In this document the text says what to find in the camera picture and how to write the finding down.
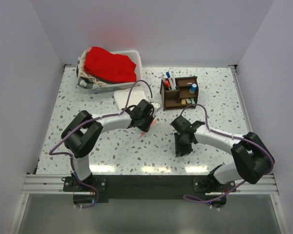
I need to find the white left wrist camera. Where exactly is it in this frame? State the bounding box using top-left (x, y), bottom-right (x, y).
top-left (150, 101), bottom-right (161, 116)

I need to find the green capped white marker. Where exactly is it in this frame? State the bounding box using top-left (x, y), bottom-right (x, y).
top-left (171, 71), bottom-right (177, 90)

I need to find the red clear pen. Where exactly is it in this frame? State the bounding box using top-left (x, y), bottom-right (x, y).
top-left (161, 74), bottom-right (170, 90)

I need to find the brown wooden desk organizer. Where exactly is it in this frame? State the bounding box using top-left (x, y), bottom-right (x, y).
top-left (160, 76), bottom-right (199, 111)

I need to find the beige cloth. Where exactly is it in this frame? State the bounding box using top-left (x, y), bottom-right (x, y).
top-left (77, 47), bottom-right (108, 88)

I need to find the red cloth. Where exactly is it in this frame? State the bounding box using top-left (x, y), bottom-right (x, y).
top-left (85, 47), bottom-right (137, 84)

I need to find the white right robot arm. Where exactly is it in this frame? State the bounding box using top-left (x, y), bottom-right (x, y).
top-left (171, 116), bottom-right (275, 192)

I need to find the orange pink pen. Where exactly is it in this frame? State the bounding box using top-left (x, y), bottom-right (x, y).
top-left (140, 119), bottom-right (157, 137)

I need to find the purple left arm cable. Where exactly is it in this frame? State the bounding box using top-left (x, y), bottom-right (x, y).
top-left (49, 79), bottom-right (153, 209)

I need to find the blue capped white marker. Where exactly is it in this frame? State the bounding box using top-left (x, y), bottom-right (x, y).
top-left (166, 72), bottom-right (174, 90)

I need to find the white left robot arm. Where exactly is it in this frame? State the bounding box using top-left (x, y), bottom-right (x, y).
top-left (61, 99), bottom-right (157, 191)

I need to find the white plastic basket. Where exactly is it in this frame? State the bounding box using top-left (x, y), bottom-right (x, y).
top-left (92, 50), bottom-right (142, 93)

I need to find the plaid black white cloth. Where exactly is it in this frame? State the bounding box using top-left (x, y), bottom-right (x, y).
top-left (78, 77), bottom-right (97, 90)

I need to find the folded white towel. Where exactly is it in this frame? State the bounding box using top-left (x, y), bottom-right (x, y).
top-left (114, 87), bottom-right (149, 109)

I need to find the blue cylindrical stamp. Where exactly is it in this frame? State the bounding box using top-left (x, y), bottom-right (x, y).
top-left (189, 83), bottom-right (198, 94)

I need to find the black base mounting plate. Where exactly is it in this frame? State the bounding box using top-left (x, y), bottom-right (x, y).
top-left (61, 175), bottom-right (235, 204)

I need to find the black orange highlighter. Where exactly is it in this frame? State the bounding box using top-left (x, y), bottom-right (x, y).
top-left (165, 81), bottom-right (170, 89)

